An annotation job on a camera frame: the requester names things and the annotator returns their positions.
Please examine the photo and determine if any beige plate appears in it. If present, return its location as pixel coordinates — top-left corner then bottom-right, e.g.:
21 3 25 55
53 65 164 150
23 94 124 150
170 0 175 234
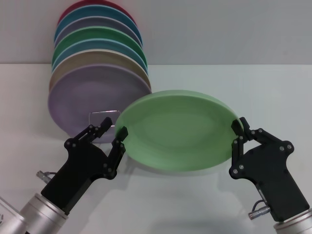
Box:
48 48 152 91

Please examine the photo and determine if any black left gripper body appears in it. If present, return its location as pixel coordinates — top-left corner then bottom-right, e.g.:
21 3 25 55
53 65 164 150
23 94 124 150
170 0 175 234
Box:
40 138 118 215

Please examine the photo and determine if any right gripper cable connector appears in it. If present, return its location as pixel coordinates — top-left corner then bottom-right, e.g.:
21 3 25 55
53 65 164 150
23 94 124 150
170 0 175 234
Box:
248 199 272 219

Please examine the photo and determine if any red plate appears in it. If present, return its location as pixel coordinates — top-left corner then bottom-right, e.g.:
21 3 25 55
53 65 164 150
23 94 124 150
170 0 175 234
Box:
56 0 142 37

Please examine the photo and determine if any grey lavender plate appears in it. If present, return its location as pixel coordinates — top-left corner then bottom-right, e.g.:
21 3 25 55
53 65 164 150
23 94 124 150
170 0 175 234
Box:
53 16 143 48

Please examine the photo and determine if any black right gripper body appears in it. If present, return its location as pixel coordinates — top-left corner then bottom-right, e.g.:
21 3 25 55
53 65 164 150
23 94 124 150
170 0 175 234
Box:
229 143 311 223

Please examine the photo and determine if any light green plate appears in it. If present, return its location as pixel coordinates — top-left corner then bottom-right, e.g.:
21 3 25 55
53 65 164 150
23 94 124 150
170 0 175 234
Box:
114 89 245 172

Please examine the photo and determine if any purple plate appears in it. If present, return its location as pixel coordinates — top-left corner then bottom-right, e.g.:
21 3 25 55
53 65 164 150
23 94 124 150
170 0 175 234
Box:
47 63 153 142

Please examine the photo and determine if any teal plate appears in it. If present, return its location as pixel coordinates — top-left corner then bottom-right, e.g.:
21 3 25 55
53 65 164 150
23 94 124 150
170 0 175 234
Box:
54 5 143 47

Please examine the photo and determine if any dark green plate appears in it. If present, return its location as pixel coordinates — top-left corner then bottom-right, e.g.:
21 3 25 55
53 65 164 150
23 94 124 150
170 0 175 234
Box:
52 25 148 68

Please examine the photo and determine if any blue plate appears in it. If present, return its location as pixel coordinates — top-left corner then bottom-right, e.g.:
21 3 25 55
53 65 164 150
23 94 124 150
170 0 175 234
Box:
51 38 149 74

